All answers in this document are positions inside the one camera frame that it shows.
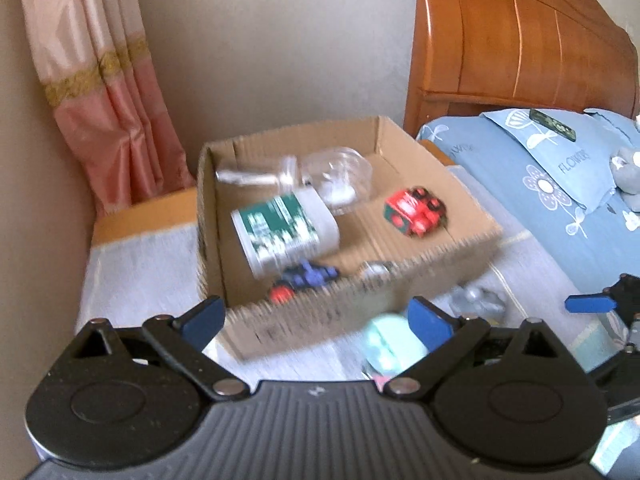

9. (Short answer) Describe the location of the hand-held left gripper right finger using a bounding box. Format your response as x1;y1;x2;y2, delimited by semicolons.
382;297;587;401

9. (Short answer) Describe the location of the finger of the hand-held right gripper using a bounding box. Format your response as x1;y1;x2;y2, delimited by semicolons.
564;273;640;315
586;341;640;409

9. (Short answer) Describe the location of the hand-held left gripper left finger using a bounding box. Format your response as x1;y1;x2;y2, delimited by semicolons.
49;296;249;402

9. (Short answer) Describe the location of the mint egg-shaped case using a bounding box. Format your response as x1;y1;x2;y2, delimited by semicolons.
361;313;431;376

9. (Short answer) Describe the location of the grey toy figure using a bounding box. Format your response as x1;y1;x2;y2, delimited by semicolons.
447;283;509;319

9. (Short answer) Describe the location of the cardboard box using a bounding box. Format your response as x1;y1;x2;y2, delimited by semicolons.
196;115;504;361

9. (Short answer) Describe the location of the blue and red toy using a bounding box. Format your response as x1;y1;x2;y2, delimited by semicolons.
267;260;341;304

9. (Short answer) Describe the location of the red toy train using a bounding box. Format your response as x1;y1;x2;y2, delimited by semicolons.
384;186;450;240

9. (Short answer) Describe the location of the green and white bottle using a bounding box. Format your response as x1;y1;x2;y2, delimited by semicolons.
231;187;341;281

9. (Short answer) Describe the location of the clear plastic bottle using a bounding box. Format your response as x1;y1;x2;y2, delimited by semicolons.
215;155;301;194

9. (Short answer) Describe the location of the clear round red-label container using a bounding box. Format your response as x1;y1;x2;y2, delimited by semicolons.
297;146;374;216

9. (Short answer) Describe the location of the grey plush toy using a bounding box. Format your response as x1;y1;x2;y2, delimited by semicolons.
609;147;640;212

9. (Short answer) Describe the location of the blue floral pillow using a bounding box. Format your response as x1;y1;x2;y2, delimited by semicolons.
480;107;619;211
585;107;640;135

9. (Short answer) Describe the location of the dark patterned case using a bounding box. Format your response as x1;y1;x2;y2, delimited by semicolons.
528;108;577;142

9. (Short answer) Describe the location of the blue floral bed sheet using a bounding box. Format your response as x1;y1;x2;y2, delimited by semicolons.
415;114;640;287

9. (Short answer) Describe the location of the pink curtain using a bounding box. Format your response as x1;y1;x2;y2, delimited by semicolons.
19;0;197;219

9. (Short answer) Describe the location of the wooden bed headboard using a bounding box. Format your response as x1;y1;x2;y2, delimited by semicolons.
404;0;640;137

